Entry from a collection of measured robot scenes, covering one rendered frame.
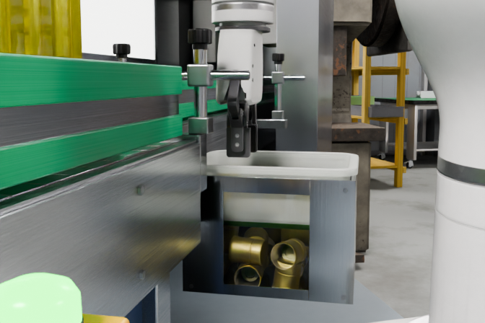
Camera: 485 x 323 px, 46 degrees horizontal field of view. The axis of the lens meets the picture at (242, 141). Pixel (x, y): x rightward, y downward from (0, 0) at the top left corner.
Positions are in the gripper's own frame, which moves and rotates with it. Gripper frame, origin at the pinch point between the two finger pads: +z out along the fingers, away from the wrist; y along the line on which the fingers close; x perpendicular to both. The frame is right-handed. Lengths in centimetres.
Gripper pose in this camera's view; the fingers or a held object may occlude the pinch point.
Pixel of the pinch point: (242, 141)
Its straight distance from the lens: 79.9
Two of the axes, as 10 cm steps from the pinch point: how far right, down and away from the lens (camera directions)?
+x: 9.8, 0.2, -1.9
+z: 0.0, 9.9, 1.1
